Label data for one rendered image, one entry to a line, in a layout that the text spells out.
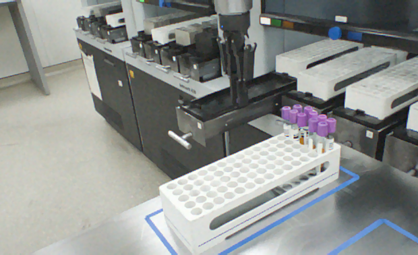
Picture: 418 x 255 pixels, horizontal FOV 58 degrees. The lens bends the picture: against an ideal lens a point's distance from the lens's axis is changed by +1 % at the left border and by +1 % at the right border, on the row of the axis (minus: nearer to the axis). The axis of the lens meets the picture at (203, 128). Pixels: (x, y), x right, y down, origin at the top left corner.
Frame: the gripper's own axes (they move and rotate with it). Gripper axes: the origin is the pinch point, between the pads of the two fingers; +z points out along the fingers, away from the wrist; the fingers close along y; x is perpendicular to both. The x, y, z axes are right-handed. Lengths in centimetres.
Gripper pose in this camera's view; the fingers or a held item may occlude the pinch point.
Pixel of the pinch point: (239, 91)
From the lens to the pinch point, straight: 98.8
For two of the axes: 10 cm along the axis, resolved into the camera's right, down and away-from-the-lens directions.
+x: -8.2, 3.3, -4.6
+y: -5.6, -3.3, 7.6
